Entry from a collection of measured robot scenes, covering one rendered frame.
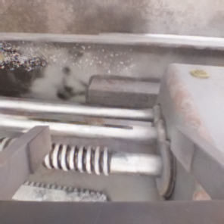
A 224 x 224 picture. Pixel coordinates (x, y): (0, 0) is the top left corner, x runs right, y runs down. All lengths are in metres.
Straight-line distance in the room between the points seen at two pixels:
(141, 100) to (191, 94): 0.25
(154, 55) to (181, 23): 0.43
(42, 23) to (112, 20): 0.36
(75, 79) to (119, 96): 0.16
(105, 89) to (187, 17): 0.57
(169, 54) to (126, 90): 0.15
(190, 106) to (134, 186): 0.18
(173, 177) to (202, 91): 0.12
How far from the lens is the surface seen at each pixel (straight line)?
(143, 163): 0.23
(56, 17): 0.94
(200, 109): 0.21
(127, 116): 0.31
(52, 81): 0.57
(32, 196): 0.31
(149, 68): 0.49
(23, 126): 0.32
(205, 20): 0.92
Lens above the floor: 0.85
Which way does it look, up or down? 51 degrees down
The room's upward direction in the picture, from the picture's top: 170 degrees counter-clockwise
